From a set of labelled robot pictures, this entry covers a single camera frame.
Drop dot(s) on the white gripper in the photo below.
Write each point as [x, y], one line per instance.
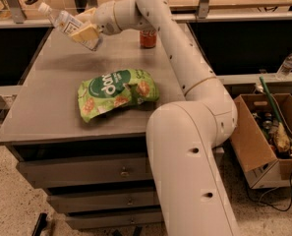
[103, 17]

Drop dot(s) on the clear plastic water bottle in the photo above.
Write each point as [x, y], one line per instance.
[69, 25]

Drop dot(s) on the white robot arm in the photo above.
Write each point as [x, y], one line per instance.
[180, 135]

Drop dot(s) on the small clear bottle on ledge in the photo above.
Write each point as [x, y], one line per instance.
[285, 68]

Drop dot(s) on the red coca-cola can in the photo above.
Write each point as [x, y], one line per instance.
[148, 38]

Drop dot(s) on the green snack chip bag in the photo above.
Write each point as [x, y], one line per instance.
[121, 88]

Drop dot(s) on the wooden shelf with metal posts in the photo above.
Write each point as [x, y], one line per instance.
[217, 0]

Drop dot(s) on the grey drawer cabinet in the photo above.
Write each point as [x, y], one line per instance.
[96, 173]

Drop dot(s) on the black object on floor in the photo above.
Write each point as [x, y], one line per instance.
[40, 224]

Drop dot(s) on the open cardboard box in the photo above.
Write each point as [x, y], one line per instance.
[261, 166]

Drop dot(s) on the green handled brush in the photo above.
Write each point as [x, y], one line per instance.
[280, 137]

